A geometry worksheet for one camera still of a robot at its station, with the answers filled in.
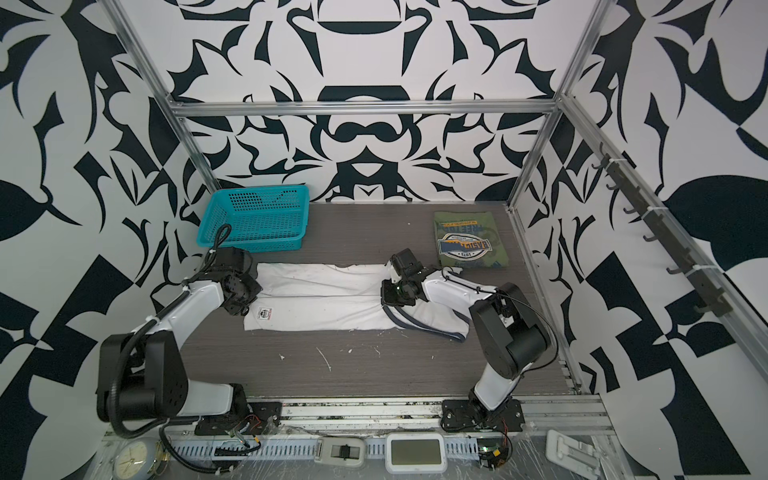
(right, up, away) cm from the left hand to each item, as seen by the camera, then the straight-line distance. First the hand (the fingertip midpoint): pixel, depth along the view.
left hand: (252, 289), depth 89 cm
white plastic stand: (+82, -34, -20) cm, 91 cm away
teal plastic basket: (-8, +22, +26) cm, 35 cm away
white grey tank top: (+23, -3, +3) cm, 23 cm away
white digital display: (+46, -32, -23) cm, 60 cm away
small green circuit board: (+64, -35, -18) cm, 75 cm away
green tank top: (+69, +14, +19) cm, 73 cm away
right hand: (+38, -2, +1) cm, 38 cm away
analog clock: (-15, -32, -23) cm, 43 cm away
